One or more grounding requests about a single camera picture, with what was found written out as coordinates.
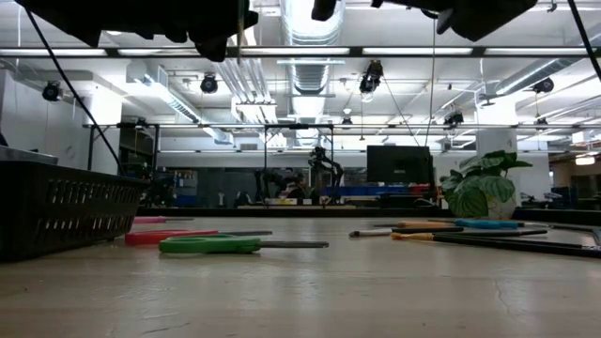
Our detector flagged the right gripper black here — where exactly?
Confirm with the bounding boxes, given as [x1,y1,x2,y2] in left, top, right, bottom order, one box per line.
[370,0,539,43]

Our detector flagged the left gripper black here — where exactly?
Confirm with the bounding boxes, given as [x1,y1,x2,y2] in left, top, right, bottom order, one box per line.
[13,0,260,64]

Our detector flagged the red scissors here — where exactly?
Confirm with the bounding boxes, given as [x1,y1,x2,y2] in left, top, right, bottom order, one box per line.
[124,228,274,247]

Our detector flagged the thin black paintbrush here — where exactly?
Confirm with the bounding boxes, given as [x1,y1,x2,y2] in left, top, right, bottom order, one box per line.
[430,234,601,260]

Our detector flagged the black background monitor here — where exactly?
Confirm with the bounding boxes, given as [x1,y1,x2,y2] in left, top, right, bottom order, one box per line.
[365,145,434,186]

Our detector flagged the green striped potted plant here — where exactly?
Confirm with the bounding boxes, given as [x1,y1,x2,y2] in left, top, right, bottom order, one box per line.
[439,149,534,222]

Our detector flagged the pink scissors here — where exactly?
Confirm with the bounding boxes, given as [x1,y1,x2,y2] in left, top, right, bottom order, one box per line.
[132,215,195,225]

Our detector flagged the blue scissors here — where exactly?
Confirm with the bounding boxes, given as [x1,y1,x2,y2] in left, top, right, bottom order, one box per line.
[453,218,521,230]

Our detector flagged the green scissors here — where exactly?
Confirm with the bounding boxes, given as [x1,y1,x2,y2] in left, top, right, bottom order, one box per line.
[158,235,331,255]

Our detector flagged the short black paintbrush silver ferrule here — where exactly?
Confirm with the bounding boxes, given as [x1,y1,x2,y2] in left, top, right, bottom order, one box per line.
[518,222,601,235]

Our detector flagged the orange scissors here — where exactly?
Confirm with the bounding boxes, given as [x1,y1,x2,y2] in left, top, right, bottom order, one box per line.
[374,220,455,230]

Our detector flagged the black mesh basket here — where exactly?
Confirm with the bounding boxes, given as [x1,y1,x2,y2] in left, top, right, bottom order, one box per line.
[0,158,150,263]

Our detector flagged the black ceiling-hung camera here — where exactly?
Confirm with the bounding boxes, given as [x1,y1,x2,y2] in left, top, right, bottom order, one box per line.
[199,72,220,95]
[41,80,63,102]

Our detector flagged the black overhead camera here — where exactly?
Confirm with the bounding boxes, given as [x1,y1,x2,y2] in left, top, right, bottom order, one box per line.
[358,59,385,95]

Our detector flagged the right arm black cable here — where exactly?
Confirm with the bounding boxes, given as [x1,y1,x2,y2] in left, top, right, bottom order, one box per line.
[566,0,601,82]

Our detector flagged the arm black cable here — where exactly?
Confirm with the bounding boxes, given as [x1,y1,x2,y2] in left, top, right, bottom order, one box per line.
[566,0,601,82]
[22,8,127,177]

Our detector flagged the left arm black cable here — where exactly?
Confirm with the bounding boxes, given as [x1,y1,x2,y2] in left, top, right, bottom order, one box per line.
[22,8,127,177]

